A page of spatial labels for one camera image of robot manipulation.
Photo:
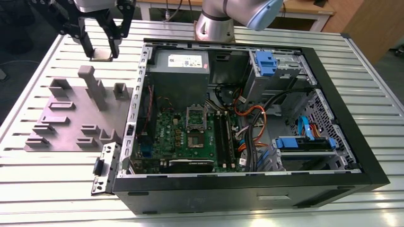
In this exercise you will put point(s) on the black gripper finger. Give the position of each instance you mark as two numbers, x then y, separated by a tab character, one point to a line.
113	47
86	42

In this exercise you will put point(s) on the silver square CPU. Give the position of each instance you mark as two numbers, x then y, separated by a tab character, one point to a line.
101	55

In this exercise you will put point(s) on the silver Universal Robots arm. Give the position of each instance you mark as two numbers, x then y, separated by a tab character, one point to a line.
214	26

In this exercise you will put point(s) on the grey power supply unit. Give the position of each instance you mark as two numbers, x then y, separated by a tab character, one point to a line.
176	82

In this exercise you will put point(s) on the grey plastic parts rack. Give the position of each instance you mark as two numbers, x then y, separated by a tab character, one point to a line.
85	132

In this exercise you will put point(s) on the blue board connector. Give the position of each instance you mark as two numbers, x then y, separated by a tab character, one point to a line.
146	151

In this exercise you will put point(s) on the blue plastic drive latch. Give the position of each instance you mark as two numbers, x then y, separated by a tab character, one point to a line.
266	63

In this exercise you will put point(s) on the black RAM slot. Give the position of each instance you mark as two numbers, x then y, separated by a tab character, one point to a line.
220	137
228	142

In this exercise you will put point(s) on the grey metal drive cage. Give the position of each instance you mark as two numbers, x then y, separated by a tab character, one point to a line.
268	85

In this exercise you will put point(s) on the green motherboard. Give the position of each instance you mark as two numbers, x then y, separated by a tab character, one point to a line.
201	153

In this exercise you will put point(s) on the black graphics card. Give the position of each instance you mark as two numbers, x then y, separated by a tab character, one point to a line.
189	165

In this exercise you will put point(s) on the wooden desk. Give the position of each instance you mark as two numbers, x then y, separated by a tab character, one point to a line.
302	7

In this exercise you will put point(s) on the blue disk carrier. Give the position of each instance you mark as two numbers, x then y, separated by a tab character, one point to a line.
288	143

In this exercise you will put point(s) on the black open PC case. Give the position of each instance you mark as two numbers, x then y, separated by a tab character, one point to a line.
220	194

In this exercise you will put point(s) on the metal disk bay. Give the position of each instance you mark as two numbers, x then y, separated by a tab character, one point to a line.
309	154

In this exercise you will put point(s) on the wooden cabinet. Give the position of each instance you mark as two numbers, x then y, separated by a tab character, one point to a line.
372	23

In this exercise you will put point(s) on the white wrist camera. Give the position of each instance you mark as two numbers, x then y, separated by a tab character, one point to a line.
94	6

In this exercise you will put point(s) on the grey metal card bracket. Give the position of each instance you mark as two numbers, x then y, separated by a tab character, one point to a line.
108	153

